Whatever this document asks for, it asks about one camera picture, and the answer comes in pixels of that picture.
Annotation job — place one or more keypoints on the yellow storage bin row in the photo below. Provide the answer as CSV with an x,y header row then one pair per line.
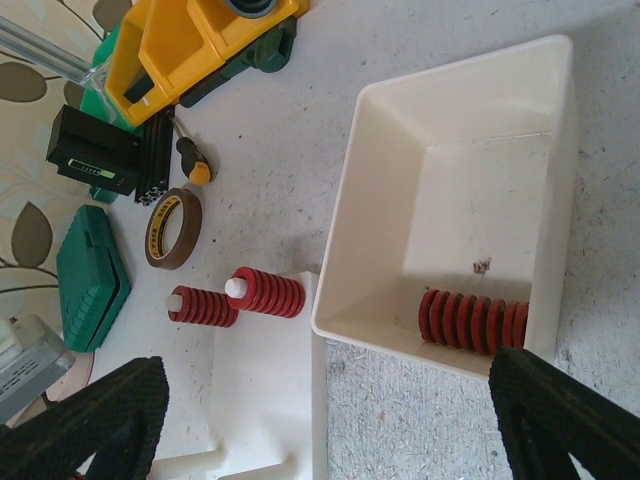
x,y
165,47

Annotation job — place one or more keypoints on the yellow handled screwdriver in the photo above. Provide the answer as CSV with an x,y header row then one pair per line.
x,y
194,164

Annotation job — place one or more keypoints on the large red spring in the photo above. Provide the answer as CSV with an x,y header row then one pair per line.
x,y
265,293

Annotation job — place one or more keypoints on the black pipe fitting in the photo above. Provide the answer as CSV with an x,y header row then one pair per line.
x,y
251,9

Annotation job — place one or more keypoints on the black green meter device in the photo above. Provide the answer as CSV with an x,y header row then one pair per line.
x,y
94,152

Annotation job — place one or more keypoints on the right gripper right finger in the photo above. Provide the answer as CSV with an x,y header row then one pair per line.
x,y
548,421

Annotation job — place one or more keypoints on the white spring tray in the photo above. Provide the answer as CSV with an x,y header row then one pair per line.
x,y
456,178

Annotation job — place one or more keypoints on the green storage bin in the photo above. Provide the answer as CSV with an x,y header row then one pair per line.
x,y
269,53

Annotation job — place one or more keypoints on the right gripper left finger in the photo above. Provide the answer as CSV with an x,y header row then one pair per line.
x,y
116,422

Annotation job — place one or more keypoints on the black aluminium extrusion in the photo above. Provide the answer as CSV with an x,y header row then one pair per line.
x,y
155,158

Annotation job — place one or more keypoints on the white peg fixture plate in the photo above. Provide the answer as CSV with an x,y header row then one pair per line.
x,y
268,401

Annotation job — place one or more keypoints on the green notebook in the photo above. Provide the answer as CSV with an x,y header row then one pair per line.
x,y
92,279

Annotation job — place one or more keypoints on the small red spring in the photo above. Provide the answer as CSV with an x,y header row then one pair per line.
x,y
473,323
200,307

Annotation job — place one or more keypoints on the brown tape roll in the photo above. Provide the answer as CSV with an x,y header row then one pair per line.
x,y
173,229

